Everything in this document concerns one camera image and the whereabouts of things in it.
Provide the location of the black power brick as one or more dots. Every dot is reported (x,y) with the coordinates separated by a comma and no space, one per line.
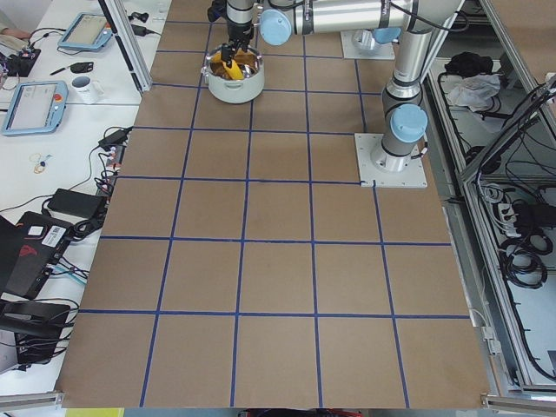
(75,203)

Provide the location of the black pen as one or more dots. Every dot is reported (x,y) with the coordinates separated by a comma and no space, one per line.
(59,70)

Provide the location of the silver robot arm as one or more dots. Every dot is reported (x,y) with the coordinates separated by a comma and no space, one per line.
(373,39)
(277,21)

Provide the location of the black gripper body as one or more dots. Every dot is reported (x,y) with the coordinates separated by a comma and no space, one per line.
(240,31)

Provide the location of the yellow corn cob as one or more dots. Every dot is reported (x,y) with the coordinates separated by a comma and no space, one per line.
(233,70)

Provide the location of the blue teach pendant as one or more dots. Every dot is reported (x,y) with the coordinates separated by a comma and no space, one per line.
(36,108)
(88,32)

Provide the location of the white crumpled cloth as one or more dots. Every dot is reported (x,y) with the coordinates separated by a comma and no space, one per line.
(476,92)

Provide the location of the black cloth bundle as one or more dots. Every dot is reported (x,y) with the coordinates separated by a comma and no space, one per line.
(468,64)

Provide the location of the blue teach pendant near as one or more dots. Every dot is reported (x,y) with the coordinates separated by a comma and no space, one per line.
(36,108)

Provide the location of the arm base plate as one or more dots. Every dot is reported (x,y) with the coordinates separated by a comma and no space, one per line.
(379,169)
(384,52)

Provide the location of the black docking station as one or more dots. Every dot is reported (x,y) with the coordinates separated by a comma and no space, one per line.
(38,331)

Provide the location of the white mug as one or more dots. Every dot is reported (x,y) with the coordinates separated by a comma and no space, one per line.
(89,90)

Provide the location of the black laptop red logo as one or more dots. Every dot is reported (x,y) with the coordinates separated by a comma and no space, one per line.
(40,241)

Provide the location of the pale green cooking pot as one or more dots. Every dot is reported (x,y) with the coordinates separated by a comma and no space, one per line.
(228,90)

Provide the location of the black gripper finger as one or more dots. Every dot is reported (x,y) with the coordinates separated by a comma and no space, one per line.
(245,44)
(227,53)

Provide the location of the blue teach pendant far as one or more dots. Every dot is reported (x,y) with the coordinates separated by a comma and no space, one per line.
(88,32)

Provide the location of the aluminium frame post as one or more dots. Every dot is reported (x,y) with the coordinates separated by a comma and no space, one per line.
(118,21)

